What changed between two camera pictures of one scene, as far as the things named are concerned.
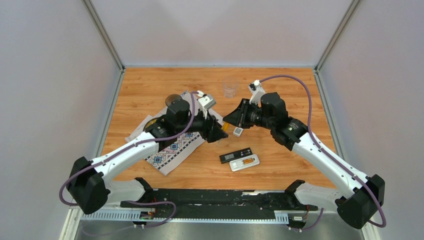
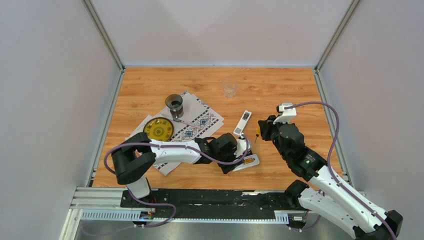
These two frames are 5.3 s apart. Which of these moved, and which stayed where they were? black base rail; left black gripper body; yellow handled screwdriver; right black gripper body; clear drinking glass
Moved: left black gripper body; yellow handled screwdriver; right black gripper body
Stayed: clear drinking glass; black base rail
